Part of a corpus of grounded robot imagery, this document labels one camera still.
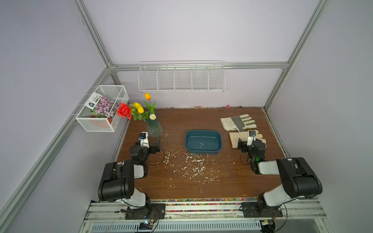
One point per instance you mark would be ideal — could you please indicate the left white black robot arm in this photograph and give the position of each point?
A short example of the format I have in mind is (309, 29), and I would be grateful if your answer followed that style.
(118, 179)

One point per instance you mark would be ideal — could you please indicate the white wire side basket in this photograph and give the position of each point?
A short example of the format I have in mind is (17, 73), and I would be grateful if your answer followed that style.
(91, 123)

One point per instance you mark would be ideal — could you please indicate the teal plastic storage box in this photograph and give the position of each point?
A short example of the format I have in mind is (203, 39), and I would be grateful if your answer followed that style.
(212, 141)

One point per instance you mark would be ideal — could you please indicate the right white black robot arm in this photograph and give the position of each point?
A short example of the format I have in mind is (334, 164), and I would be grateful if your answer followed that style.
(297, 177)

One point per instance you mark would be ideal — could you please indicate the glass flower vase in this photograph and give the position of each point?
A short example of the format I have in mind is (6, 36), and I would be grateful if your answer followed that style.
(154, 128)

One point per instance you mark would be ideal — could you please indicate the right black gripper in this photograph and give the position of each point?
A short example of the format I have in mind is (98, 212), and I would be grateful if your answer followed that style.
(244, 144)

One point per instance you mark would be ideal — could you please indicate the yellow artificial tulips bunch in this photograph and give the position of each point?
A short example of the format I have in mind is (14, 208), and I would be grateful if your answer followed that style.
(139, 113)

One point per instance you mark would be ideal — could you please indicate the purple flower packet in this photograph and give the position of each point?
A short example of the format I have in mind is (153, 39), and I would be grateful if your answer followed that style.
(101, 106)

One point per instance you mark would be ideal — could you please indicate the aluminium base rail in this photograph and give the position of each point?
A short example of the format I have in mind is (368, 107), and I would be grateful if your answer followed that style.
(224, 215)

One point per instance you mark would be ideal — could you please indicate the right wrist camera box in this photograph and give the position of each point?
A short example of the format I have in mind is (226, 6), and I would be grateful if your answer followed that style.
(251, 137)

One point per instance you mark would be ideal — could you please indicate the red artificial rose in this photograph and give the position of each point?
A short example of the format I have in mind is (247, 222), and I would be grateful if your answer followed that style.
(124, 111)

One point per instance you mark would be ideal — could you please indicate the white wire wall shelf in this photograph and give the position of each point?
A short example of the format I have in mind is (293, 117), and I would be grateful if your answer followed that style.
(182, 77)

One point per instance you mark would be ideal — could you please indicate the white grey work glove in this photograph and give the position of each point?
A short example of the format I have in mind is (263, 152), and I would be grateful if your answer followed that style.
(238, 123)

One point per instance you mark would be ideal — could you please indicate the cream canvas work glove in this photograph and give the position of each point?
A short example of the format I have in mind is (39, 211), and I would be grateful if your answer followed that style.
(234, 137)

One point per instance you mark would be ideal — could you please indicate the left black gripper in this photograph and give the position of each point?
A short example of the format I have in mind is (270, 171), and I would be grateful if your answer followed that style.
(153, 151)

